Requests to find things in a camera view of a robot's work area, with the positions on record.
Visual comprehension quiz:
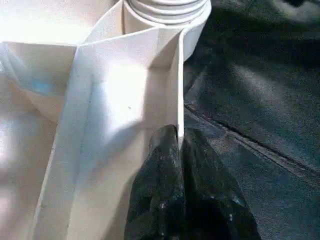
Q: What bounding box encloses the black mat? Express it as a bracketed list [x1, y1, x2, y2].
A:
[181, 0, 320, 240]

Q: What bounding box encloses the white plastic table leg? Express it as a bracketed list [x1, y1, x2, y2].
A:
[124, 0, 210, 26]

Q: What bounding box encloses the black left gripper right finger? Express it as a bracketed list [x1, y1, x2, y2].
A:
[181, 127, 261, 240]

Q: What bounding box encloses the white plastic table top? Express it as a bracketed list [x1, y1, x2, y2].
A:
[0, 0, 213, 240]

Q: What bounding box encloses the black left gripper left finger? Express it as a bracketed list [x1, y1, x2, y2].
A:
[126, 124, 187, 240]

